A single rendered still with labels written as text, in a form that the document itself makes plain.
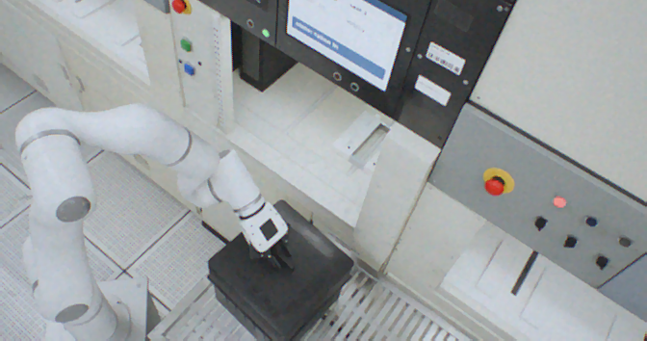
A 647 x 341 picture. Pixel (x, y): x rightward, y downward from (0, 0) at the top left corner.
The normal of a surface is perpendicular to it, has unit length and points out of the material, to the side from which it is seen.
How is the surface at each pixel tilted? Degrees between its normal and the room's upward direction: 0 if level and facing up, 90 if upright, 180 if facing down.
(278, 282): 0
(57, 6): 0
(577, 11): 90
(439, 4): 90
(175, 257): 0
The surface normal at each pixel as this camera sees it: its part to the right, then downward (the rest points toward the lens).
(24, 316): 0.11, -0.58
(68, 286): 0.64, 0.34
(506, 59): -0.60, 0.61
